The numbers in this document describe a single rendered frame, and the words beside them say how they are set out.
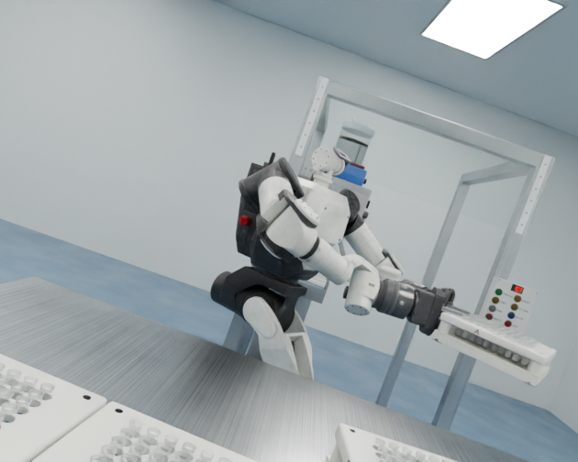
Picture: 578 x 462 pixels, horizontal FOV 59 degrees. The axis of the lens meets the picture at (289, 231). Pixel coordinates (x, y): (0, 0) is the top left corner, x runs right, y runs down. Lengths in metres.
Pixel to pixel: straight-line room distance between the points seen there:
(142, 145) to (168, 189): 0.53
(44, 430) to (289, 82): 5.25
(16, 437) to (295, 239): 0.79
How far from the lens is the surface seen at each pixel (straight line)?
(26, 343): 0.83
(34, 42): 6.24
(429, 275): 3.37
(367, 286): 1.28
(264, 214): 1.19
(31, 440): 0.48
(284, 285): 1.55
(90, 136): 5.85
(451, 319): 1.31
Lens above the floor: 1.21
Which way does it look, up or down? 3 degrees down
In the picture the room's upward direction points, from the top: 20 degrees clockwise
